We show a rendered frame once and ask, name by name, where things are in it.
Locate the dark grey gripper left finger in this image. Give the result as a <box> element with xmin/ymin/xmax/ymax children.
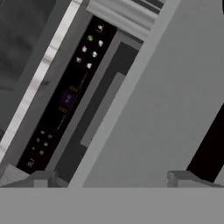
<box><xmin>4</xmin><ymin>170</ymin><xmax>70</xmax><ymax>189</ymax></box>

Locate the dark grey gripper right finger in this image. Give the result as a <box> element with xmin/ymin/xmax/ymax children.
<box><xmin>166</xmin><ymin>170</ymin><xmax>224</xmax><ymax>189</ymax></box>

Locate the grey dishwasher with black panel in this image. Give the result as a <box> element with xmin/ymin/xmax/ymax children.
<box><xmin>0</xmin><ymin>15</ymin><xmax>145</xmax><ymax>187</ymax></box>

